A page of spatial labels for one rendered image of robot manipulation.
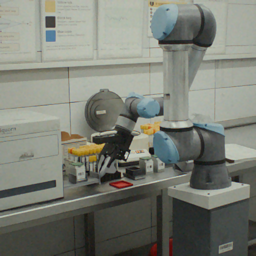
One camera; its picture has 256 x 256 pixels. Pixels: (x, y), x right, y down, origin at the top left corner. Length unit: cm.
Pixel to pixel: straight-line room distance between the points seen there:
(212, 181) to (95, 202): 44
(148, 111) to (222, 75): 141
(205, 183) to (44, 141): 58
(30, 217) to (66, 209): 14
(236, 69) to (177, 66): 168
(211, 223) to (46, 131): 65
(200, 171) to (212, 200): 13
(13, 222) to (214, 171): 71
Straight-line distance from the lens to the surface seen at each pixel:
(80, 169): 193
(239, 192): 185
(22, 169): 179
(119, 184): 203
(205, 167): 183
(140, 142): 239
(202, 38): 179
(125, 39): 274
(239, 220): 190
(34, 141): 179
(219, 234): 184
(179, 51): 171
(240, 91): 340
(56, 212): 184
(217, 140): 182
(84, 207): 190
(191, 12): 172
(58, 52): 253
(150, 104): 191
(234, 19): 334
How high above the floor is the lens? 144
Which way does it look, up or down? 10 degrees down
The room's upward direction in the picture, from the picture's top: 1 degrees counter-clockwise
